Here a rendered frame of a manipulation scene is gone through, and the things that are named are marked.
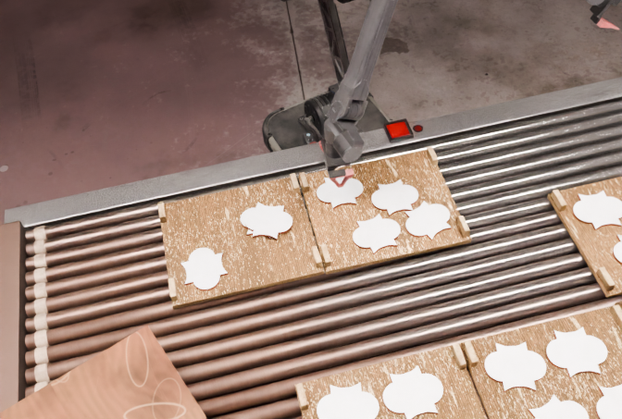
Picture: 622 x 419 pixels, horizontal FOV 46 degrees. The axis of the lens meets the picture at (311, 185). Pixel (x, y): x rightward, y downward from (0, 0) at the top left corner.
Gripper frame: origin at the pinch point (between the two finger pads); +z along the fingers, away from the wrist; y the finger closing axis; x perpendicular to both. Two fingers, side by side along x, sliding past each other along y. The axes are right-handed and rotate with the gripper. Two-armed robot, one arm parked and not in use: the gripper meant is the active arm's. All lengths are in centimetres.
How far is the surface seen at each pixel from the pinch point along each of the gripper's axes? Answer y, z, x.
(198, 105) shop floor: 145, 104, 40
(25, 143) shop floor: 140, 103, 127
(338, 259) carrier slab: -23.6, 7.9, 5.2
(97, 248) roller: -3, 10, 70
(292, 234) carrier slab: -12.4, 8.1, 15.5
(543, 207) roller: -19, 11, -56
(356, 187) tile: -1.0, 7.3, -5.7
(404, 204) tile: -10.6, 7.2, -17.3
